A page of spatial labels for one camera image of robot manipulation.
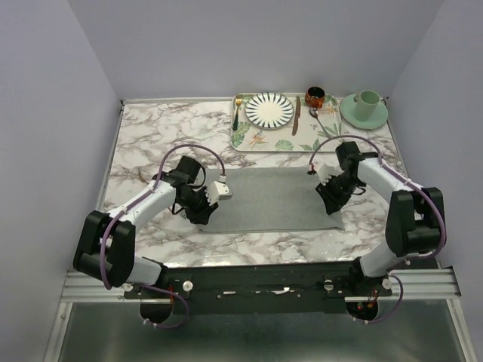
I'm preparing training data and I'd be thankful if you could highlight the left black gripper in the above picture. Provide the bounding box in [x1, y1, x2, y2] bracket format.
[178, 186, 219, 225]

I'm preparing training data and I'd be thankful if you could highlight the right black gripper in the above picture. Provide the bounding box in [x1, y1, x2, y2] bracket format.
[315, 173, 362, 215]

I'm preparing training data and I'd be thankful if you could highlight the grey cloth napkin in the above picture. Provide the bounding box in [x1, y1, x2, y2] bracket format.
[198, 167, 344, 234]

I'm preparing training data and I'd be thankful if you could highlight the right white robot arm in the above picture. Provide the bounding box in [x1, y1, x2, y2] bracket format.
[309, 142, 447, 296]

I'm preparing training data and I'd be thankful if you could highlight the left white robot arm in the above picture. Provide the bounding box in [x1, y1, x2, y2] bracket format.
[73, 156, 218, 298]

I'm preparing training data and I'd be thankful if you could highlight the silver spoon on tray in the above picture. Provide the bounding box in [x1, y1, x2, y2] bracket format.
[309, 107, 331, 139]

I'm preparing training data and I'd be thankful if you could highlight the green saucer plate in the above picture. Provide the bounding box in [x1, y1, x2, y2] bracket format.
[340, 94, 389, 130]

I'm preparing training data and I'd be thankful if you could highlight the green cup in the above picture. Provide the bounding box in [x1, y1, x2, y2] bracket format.
[353, 90, 380, 121]

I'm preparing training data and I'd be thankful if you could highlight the orange black mug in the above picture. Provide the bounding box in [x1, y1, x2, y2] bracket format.
[305, 86, 325, 109]

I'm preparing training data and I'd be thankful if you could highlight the copper knife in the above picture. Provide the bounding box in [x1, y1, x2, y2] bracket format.
[291, 96, 301, 136]

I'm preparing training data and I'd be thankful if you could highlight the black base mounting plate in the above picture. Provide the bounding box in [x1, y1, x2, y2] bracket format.
[124, 259, 393, 314]

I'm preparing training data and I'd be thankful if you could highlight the floral serving tray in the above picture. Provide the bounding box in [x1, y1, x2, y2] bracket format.
[231, 93, 344, 152]

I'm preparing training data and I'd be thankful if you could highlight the striped white plate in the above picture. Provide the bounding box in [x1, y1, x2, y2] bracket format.
[245, 92, 295, 130]

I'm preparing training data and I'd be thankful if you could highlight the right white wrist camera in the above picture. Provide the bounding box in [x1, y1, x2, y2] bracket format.
[315, 163, 337, 186]

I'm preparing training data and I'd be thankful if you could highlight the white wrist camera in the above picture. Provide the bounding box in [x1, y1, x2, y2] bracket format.
[205, 181, 232, 205]
[315, 163, 337, 186]

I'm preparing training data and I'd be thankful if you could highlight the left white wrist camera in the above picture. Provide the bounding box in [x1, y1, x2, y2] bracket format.
[205, 181, 232, 205]

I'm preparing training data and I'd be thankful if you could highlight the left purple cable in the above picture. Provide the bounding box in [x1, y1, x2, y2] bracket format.
[100, 144, 228, 331]

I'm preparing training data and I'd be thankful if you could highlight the gold green-handled fork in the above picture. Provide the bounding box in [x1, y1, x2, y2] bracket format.
[232, 94, 243, 131]

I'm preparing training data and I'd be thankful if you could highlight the aluminium frame rail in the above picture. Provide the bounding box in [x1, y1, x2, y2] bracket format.
[60, 268, 461, 303]

